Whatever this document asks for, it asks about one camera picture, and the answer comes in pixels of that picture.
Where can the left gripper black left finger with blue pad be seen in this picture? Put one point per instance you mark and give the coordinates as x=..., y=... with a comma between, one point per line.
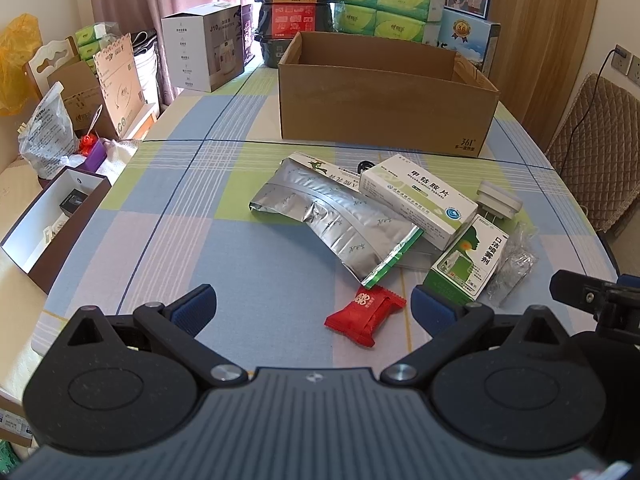
x=172, y=330

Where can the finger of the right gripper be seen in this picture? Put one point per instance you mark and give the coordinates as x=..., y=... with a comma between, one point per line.
x=576, y=290

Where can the wall socket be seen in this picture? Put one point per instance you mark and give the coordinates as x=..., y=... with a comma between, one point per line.
x=626, y=64

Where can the checked tablecloth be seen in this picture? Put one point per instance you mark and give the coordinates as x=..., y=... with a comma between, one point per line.
x=178, y=217

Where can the yellow plastic bag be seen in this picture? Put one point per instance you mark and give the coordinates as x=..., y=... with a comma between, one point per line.
x=19, y=41

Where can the red candy wrapper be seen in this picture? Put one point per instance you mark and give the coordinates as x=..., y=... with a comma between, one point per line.
x=365, y=314

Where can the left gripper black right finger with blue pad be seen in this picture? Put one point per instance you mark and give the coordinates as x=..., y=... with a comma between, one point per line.
x=453, y=330

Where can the open kraft packaging box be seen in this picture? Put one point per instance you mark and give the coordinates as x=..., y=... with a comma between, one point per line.
x=103, y=92

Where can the clear plastic bag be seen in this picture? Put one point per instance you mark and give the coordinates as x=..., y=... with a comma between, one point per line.
x=517, y=260

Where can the red black stacked container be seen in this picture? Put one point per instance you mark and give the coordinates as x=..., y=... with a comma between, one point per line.
x=285, y=20

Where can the silver foil pouch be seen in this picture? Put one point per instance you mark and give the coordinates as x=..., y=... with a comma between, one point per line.
x=367, y=236

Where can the green tissue pack stack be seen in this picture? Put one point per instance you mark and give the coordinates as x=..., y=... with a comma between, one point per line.
x=411, y=20

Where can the white plastic bag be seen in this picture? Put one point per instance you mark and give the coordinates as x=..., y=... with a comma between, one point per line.
x=48, y=139

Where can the brown open gift box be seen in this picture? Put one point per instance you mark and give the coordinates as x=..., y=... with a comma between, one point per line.
x=42, y=238

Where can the white appliance box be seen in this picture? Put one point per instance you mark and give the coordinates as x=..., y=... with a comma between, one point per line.
x=204, y=46

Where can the white plug adapter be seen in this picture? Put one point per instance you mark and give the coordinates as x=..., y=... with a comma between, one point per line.
x=497, y=201

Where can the green throat spray box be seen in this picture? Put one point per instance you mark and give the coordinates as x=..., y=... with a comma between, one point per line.
x=464, y=269

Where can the white green tablet box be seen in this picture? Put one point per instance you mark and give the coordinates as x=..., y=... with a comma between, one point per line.
x=434, y=206

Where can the blue award box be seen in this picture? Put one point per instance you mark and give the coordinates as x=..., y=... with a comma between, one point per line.
x=474, y=38

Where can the brown cardboard box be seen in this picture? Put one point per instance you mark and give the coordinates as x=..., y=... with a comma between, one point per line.
x=381, y=92

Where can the white ointment box with bird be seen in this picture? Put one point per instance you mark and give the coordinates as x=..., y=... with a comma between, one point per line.
x=335, y=173

